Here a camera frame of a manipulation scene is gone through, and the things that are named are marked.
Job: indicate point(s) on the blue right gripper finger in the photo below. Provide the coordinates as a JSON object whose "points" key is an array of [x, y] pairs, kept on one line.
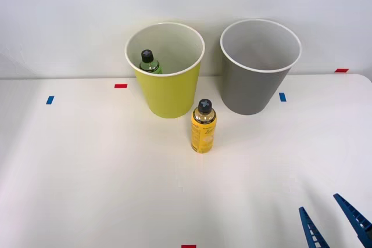
{"points": [[356, 219], [311, 230]]}

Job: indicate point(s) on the yellow plastic bottle black cap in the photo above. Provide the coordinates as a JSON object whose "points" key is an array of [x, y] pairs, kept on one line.
{"points": [[203, 132]]}

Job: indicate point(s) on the grey plastic waste bin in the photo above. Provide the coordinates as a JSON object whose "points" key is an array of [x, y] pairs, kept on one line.
{"points": [[250, 88]]}

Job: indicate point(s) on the yellow-green plastic waste bin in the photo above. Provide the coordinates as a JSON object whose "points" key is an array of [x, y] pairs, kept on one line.
{"points": [[170, 94]]}

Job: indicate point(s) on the green plastic bottle black cap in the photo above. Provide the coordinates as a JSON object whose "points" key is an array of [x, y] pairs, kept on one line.
{"points": [[150, 65]]}

